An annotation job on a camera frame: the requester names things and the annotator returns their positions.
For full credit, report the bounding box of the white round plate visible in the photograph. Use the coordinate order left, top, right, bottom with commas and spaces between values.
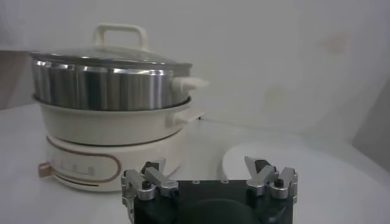
221, 140, 378, 195

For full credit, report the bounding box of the glass lid cream handle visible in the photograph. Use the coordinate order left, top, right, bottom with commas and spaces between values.
29, 23, 193, 75

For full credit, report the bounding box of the stainless steel steamer basket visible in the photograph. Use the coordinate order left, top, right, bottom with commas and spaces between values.
30, 59, 211, 112

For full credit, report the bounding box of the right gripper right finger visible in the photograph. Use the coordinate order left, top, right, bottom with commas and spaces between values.
243, 156, 299, 204

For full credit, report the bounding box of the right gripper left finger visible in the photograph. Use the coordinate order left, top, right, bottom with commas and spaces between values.
121, 157, 180, 220

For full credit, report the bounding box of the cream electric cooking pot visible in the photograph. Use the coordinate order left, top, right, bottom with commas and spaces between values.
32, 94, 205, 193

